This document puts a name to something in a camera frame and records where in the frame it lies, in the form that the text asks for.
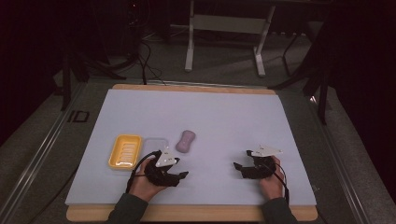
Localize black stand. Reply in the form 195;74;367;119
54;50;127;112
268;60;332;126

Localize metal floor rail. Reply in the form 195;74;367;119
0;81;89;224
306;92;373;224

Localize yellow soap dish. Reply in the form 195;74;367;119
107;133;144;171

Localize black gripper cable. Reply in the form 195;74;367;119
273;161;290;206
125;150;163;194

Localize black floor cables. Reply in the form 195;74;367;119
108;38;167;86

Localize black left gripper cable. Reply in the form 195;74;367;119
125;150;163;194

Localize white metal desk frame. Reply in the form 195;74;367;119
184;0;277;78

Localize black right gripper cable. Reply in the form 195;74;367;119
273;161;290;206

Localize person's left hand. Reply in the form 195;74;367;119
128;158;169;203

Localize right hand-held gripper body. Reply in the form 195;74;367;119
241;144;284;180

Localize white table mat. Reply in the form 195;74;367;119
64;88;318;207

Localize person's right hand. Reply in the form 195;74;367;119
259;155;287;201

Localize clear soap dish lid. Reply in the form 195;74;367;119
140;137;171;161

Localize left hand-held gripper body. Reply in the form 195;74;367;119
145;146;180;188

